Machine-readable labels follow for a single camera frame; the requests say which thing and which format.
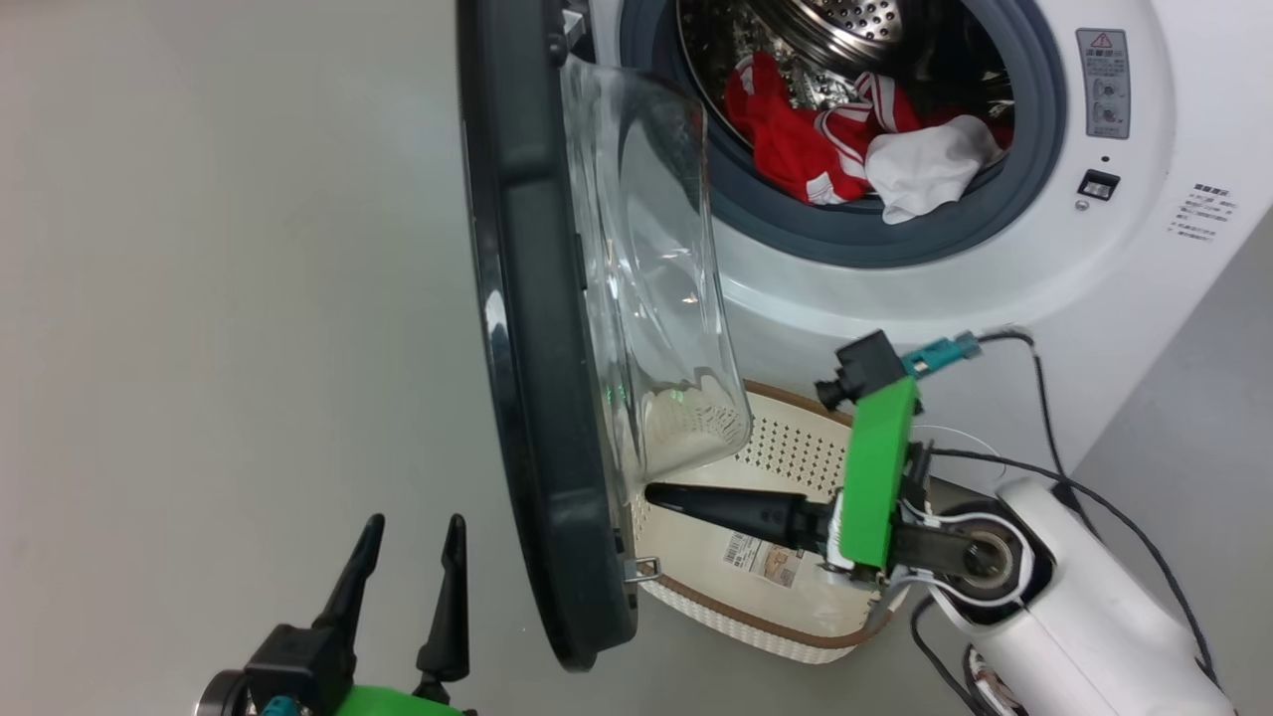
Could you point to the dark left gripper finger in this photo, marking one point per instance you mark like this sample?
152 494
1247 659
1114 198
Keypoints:
448 617
356 577

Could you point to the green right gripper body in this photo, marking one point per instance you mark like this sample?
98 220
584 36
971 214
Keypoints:
877 477

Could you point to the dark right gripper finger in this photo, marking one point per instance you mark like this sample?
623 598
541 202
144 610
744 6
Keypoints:
736 509

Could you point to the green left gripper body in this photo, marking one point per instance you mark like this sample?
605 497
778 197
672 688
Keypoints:
398 702

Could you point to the black washing machine door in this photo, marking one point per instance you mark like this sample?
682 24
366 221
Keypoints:
537 348

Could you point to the white garment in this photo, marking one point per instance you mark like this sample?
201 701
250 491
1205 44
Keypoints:
925 164

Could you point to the red and white jersey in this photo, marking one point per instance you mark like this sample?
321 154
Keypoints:
786 149

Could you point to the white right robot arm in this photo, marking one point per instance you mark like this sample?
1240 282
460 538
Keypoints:
1084 617

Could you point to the paper basket label sticker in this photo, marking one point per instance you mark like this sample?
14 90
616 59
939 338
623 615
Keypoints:
761 557

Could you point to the cream perforated laundry basket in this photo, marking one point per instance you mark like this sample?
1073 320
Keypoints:
716 582

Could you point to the white front-load washing machine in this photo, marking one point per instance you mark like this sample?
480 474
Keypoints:
995 288

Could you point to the grey rubber door gasket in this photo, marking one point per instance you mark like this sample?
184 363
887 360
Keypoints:
1034 149

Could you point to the black door lock slot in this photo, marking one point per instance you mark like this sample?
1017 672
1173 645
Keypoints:
1099 185

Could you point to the metal door hinge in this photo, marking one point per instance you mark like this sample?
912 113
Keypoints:
577 25

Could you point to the small printed text sticker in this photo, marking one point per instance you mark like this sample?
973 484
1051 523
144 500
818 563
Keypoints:
1203 214

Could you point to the perforated steel drum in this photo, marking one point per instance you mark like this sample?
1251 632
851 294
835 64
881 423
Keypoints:
845 35

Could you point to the grey warning label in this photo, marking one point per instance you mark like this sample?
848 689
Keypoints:
1104 85

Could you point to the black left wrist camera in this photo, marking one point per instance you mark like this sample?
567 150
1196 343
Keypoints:
293 666

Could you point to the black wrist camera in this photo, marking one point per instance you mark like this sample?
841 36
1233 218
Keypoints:
863 366
293 666

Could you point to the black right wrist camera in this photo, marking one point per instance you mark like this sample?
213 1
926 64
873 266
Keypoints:
863 366

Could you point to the teal left camera connector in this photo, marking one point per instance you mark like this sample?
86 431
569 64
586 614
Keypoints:
280 707

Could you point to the teal camera connector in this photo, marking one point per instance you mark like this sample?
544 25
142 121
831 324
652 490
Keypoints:
280 707
940 353

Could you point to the teal right camera connector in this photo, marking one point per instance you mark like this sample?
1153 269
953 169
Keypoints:
940 353

